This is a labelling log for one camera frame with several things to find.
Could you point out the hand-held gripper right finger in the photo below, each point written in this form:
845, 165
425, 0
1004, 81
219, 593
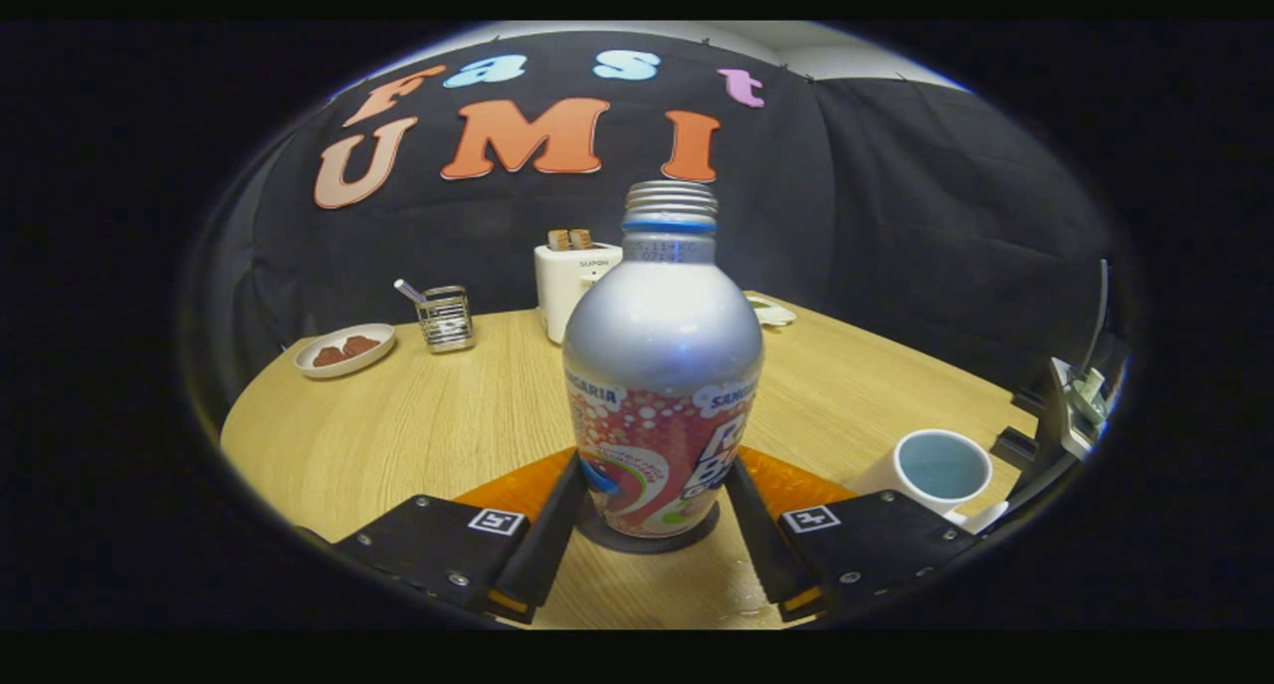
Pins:
758, 550

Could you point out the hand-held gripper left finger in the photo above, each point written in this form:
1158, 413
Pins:
552, 550

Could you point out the round brown coaster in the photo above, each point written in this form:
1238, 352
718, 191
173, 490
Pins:
647, 545

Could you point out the white cup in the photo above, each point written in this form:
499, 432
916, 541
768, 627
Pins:
936, 465

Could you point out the silver juice bottle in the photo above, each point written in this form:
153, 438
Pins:
662, 345

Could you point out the wooden table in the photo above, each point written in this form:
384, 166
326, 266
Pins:
448, 415

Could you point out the small white divided tray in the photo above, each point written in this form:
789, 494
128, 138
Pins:
774, 313

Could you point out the white toaster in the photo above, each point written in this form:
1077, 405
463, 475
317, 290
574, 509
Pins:
557, 296

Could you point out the black table clamp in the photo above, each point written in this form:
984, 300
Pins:
1013, 447
1025, 402

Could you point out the white oval plate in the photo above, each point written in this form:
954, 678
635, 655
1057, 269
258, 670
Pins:
343, 368

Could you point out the brown meat piece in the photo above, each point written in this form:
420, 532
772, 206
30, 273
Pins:
328, 356
361, 345

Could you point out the toasted bread slice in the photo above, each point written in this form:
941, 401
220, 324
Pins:
558, 240
581, 238

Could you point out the grey metal stand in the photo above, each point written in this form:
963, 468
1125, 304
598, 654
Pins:
1075, 405

